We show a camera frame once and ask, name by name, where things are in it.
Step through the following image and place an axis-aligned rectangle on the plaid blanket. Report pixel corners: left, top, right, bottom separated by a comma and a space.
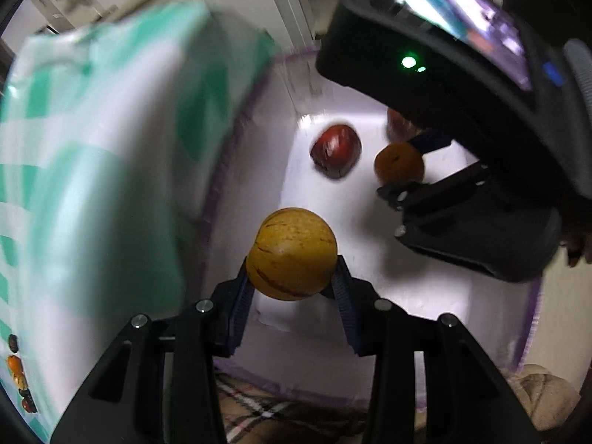
215, 370, 371, 444

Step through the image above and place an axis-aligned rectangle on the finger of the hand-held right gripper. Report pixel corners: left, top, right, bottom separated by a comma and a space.
376, 161, 491, 212
407, 130, 455, 154

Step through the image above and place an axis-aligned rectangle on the pale yellow pepino melon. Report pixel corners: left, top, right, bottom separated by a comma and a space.
245, 208, 338, 302

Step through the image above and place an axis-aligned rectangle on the large wrinkled passion fruit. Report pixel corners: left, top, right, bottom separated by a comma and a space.
310, 124, 362, 180

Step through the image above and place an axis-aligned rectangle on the smooth red passion fruit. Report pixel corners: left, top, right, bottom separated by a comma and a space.
386, 108, 417, 144

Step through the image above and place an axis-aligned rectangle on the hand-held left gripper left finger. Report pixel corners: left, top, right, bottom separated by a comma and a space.
50, 259, 255, 444

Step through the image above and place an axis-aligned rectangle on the green white checked tablecloth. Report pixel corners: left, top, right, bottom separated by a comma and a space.
0, 0, 283, 442

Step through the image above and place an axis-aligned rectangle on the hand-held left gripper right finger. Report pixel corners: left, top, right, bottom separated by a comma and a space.
330, 255, 542, 444

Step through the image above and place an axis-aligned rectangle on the beige plush item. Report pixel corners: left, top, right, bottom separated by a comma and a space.
506, 364, 582, 431

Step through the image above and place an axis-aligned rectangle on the white basket with purple rim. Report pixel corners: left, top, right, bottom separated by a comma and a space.
199, 46, 544, 414

